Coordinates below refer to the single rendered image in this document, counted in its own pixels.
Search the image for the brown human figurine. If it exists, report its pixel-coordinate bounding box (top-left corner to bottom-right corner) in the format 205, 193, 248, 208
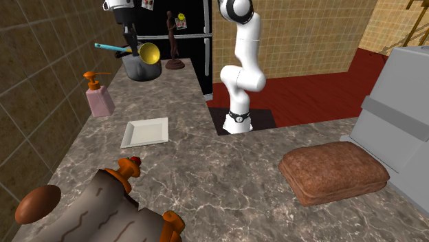
164, 10, 186, 71

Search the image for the grey metal pot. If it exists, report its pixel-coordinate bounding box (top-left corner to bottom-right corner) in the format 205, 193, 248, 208
115, 47, 164, 83

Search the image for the black refrigerator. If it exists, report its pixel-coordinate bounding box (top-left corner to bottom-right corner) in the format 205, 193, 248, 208
133, 0, 215, 102

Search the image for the pink soap dispenser orange pump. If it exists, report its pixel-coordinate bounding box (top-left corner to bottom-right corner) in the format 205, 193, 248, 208
83, 71, 117, 118

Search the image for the white square plate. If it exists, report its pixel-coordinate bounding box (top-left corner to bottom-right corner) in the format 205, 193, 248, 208
120, 116, 170, 150

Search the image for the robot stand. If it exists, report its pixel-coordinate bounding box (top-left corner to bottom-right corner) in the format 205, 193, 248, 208
208, 107, 278, 137

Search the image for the grey and orange toy figure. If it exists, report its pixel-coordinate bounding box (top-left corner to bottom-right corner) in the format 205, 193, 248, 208
32, 155, 186, 242

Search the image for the brown egg-shaped object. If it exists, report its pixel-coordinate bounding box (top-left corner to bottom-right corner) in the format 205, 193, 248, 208
14, 184, 63, 225

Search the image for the brown bread loaf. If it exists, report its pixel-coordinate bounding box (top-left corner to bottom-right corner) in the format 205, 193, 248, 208
277, 140, 391, 208

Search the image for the grey boxy appliance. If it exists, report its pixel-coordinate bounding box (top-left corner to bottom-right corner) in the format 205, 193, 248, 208
339, 45, 429, 218

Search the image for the yellow ladle with teal handle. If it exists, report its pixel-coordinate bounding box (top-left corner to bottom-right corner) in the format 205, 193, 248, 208
93, 41, 162, 65

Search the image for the wooden frame furniture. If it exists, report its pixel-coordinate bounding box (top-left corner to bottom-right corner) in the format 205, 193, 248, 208
368, 0, 429, 56

